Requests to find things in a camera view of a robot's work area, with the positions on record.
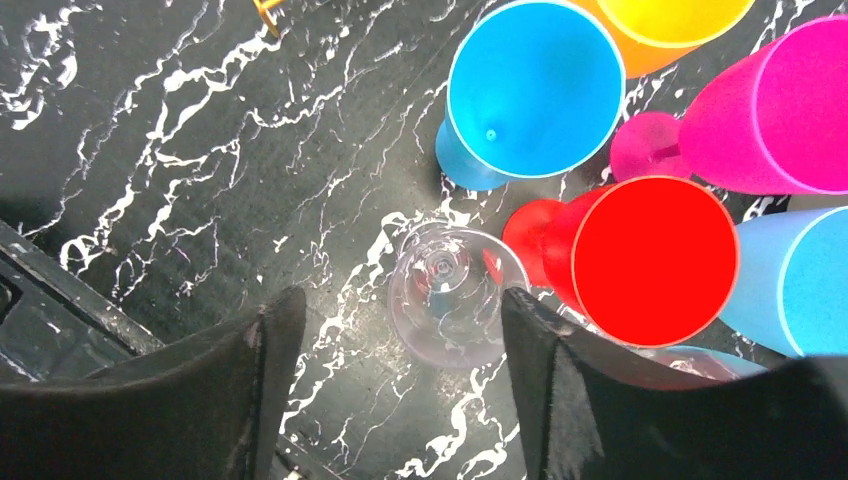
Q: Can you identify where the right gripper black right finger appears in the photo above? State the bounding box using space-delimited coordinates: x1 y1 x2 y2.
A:
501 288 847 479

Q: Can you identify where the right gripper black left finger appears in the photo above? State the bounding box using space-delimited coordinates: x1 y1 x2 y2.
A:
1 287 307 479

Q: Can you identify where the red wine glass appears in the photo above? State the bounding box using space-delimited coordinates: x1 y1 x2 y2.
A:
502 176 740 348

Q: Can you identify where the clear wine glass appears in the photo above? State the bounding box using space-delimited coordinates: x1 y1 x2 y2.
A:
635 345 767 382
387 220 530 369

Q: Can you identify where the light blue wine glass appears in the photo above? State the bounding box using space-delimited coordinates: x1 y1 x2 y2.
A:
719 206 847 358

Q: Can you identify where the teal blue wine glass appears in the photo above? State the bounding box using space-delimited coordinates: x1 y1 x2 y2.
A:
435 1 626 191

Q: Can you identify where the magenta wine glass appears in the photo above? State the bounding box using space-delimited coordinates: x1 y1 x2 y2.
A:
610 15 847 195

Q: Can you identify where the yellow wine glass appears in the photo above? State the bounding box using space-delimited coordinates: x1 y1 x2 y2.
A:
574 0 754 79

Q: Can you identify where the gold wire glass rack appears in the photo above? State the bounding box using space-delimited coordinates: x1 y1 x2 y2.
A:
253 0 284 39

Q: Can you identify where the clear wine glass front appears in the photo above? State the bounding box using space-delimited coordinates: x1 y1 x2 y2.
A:
635 345 767 382

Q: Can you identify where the black marble pattern mat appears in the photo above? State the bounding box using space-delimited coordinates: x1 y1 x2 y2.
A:
0 0 848 480

